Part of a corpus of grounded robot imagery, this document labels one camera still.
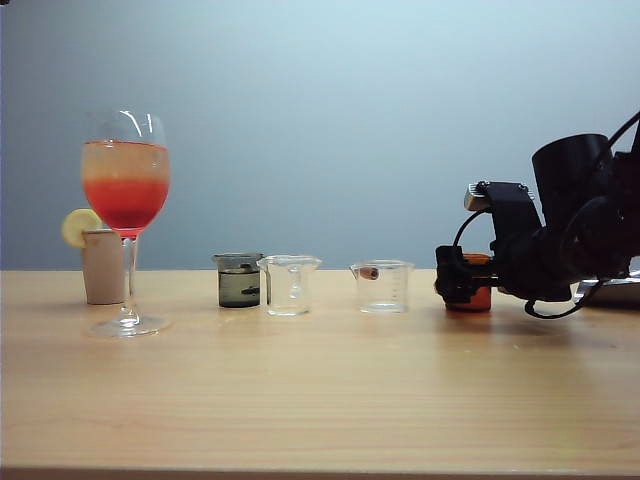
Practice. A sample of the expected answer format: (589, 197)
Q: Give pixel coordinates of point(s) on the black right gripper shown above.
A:
(525, 260)

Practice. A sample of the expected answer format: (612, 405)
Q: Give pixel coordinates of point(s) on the orange plastic measuring cup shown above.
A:
(481, 300)

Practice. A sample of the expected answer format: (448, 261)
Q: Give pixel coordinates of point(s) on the wine glass with juice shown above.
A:
(125, 200)

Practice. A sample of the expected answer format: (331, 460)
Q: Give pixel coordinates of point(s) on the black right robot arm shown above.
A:
(590, 200)

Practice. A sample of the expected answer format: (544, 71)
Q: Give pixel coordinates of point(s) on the clear glass measuring cup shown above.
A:
(289, 300)

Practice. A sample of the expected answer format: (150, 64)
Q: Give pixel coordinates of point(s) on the grey tinted measuring cup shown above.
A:
(237, 290)

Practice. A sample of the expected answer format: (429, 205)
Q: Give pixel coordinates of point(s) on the beige paper cup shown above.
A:
(102, 270)

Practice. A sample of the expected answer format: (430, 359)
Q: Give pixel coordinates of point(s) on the silver foil bag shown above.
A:
(615, 295)

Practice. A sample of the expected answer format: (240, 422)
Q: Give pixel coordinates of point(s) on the yellow lemon slice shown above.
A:
(76, 225)

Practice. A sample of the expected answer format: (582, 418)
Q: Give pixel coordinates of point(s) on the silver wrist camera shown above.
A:
(477, 197)

